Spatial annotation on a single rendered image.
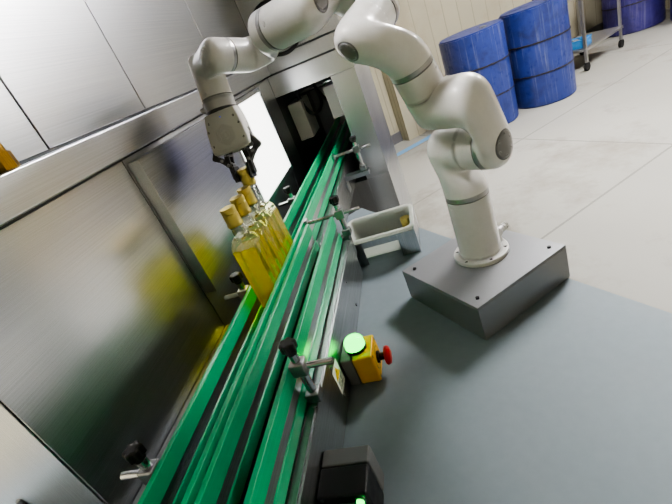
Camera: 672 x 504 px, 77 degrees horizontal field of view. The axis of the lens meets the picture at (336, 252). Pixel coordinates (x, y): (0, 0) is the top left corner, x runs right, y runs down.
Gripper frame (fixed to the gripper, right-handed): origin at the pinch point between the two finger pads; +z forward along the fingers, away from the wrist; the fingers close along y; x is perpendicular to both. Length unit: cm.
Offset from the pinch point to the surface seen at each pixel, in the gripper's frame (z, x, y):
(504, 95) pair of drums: -8, 364, 123
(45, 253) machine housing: 4.6, -47.3, -14.6
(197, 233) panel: 10.5, -11.0, -11.7
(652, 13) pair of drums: -51, 564, 344
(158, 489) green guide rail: 40, -57, -3
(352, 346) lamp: 41, -22, 19
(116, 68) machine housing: -28.9, -12.1, -14.7
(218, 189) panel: 1.8, 6.2, -11.7
